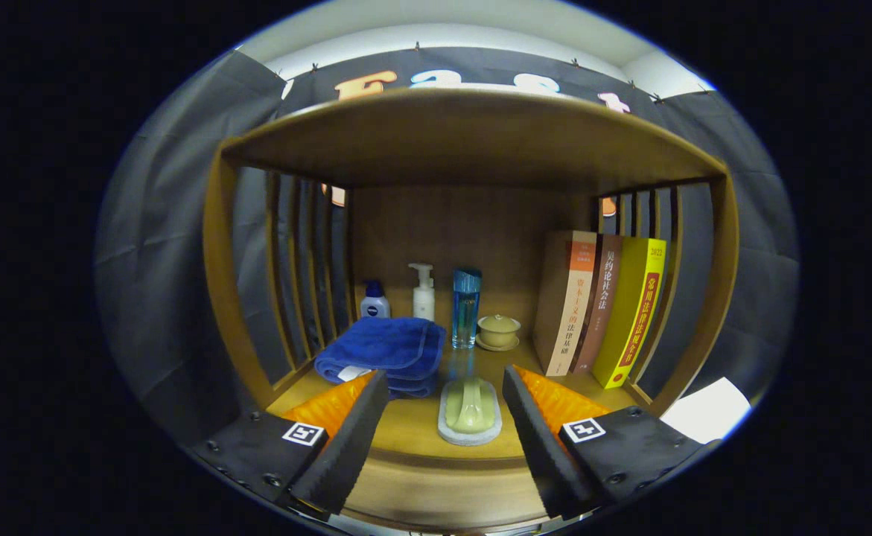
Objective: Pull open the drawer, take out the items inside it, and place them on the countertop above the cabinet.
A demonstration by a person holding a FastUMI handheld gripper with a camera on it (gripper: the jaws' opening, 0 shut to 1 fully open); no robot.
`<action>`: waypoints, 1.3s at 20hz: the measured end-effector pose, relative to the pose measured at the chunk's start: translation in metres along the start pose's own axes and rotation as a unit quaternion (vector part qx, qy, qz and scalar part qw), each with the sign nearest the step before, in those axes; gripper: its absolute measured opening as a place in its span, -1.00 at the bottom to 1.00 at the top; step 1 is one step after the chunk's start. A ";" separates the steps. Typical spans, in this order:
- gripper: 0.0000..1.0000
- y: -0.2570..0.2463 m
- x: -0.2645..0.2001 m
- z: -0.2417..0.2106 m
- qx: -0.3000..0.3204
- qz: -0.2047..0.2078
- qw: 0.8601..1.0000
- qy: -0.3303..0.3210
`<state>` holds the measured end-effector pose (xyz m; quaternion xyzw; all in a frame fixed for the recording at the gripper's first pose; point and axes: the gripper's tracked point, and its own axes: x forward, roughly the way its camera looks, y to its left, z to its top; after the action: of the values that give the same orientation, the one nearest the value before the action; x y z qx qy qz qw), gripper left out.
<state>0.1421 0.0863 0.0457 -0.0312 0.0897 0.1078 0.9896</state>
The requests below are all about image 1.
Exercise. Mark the small white bottle blue cap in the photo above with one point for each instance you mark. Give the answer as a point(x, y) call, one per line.
point(375, 307)

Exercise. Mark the wooden drawer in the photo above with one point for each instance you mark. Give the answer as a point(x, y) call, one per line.
point(443, 495)

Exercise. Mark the beige book orange band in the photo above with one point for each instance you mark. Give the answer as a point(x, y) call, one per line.
point(566, 305)

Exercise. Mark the wooden cabinet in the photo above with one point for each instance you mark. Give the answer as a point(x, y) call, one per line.
point(473, 141)

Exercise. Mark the yellow-green lidded teacup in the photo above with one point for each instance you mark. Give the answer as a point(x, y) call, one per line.
point(498, 329)

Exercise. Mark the blue glass bottle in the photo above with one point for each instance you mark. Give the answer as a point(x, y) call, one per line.
point(465, 313)

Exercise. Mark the blue folded towel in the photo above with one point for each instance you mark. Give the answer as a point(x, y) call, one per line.
point(383, 346)

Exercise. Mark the wooden countertop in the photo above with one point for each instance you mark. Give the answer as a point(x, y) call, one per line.
point(413, 428)

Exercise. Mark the white table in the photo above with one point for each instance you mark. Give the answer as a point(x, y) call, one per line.
point(707, 413)

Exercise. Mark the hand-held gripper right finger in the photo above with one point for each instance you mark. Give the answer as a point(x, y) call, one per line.
point(536, 439)

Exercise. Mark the brown book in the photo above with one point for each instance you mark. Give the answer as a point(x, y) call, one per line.
point(599, 313)

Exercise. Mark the yellow book red label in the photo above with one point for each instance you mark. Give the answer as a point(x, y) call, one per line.
point(633, 313)

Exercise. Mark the white pump bottle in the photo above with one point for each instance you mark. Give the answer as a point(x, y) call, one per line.
point(424, 301)

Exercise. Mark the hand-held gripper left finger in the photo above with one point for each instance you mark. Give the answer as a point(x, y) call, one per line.
point(354, 439)

